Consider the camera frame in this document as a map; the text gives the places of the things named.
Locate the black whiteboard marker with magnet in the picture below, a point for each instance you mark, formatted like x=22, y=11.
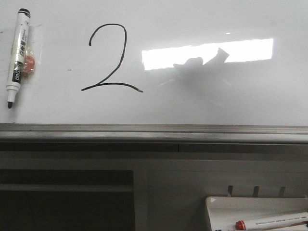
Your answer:
x=18, y=55

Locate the red capped whiteboard marker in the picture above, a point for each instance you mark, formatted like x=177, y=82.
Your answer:
x=272, y=222

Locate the white marker tray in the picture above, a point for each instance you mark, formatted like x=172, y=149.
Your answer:
x=222, y=213

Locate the white whiteboard with aluminium frame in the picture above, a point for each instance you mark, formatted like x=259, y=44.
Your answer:
x=179, y=74

